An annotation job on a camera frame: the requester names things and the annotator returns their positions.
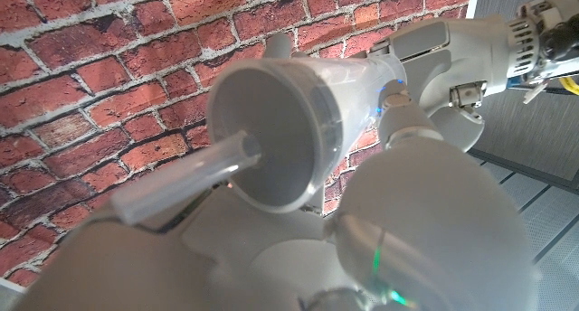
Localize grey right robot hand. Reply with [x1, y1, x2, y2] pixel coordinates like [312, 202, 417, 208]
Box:
[8, 80, 542, 311]

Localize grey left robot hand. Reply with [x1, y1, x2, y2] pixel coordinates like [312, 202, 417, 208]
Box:
[264, 14, 543, 153]

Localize large clear plastic syringe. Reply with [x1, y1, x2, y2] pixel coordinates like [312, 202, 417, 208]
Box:
[110, 55, 408, 226]

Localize printed red brick backdrop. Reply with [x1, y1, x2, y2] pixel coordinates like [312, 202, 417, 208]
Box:
[0, 0, 474, 287]

